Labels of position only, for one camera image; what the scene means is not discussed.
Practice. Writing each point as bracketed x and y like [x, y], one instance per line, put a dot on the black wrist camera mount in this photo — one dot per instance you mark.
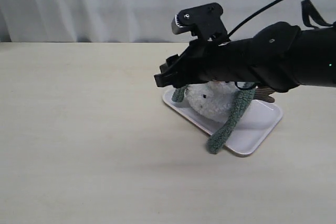
[202, 21]

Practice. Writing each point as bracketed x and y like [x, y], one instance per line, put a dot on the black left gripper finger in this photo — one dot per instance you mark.
[165, 79]

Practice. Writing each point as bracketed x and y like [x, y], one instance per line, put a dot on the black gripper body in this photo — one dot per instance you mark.
[200, 64]

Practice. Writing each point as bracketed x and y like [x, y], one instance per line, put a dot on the white plush snowman toy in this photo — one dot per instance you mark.
[216, 100]

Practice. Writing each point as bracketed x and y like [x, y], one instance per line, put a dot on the green fuzzy scarf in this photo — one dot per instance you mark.
[216, 141]

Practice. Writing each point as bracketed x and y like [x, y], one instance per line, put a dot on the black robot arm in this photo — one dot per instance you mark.
[281, 56]

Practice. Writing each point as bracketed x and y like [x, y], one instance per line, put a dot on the white backdrop curtain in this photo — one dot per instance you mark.
[106, 20]

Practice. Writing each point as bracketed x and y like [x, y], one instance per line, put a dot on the white rectangular tray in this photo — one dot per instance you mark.
[252, 129]

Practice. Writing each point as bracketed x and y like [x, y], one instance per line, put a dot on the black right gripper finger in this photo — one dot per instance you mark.
[171, 64]

